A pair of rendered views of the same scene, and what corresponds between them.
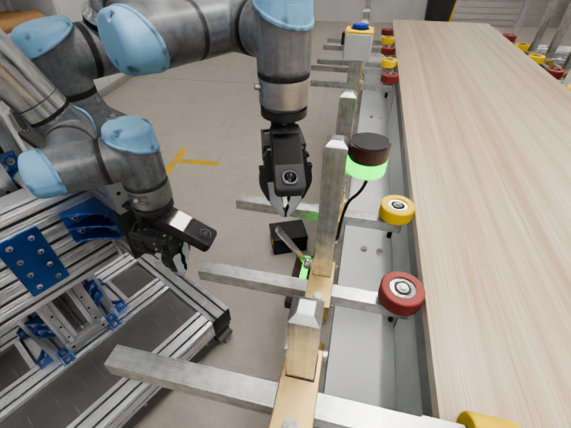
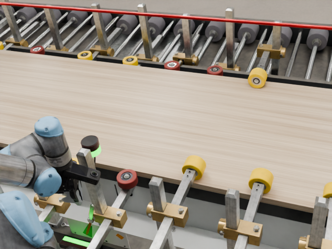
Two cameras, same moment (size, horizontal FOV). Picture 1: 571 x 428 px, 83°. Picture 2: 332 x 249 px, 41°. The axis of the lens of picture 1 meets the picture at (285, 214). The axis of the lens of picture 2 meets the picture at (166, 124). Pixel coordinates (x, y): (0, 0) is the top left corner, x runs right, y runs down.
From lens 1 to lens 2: 119 cm
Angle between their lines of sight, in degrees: 56
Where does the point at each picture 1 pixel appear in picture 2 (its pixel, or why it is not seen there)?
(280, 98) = (68, 155)
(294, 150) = (81, 167)
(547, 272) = (132, 127)
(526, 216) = (99, 119)
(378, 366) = (142, 222)
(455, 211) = not seen: hidden behind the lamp
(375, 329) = not seen: hidden behind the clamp
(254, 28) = (52, 143)
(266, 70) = (62, 151)
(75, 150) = not seen: outside the picture
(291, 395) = (170, 210)
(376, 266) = (77, 207)
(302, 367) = (164, 201)
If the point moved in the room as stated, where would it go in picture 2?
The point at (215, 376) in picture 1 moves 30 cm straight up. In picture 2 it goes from (158, 237) to (145, 171)
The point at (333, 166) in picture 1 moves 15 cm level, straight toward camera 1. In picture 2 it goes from (89, 159) to (131, 166)
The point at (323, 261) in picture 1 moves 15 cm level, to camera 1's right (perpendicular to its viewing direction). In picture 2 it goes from (103, 203) to (112, 173)
